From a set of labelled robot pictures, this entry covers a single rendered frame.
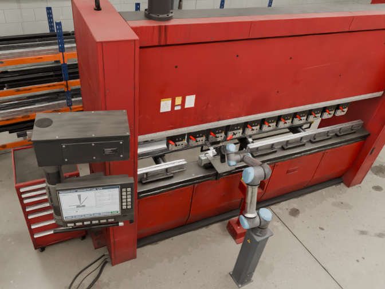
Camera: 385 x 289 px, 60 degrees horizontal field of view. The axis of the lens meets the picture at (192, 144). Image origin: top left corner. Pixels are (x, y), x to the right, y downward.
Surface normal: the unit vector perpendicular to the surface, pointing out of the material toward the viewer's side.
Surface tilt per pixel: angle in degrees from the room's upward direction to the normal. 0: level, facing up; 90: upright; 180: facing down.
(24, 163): 0
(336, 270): 0
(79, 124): 0
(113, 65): 90
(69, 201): 90
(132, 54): 90
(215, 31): 90
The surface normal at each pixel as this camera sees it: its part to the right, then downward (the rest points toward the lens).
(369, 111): -0.90, 0.18
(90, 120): 0.11, -0.77
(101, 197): 0.24, 0.63
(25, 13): 0.49, 0.58
